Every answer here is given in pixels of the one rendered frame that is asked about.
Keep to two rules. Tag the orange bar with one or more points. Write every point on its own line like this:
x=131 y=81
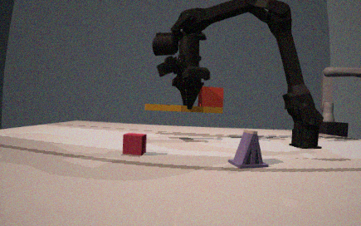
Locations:
x=210 y=100

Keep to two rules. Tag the purple wedge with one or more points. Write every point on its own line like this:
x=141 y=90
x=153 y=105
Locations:
x=248 y=153

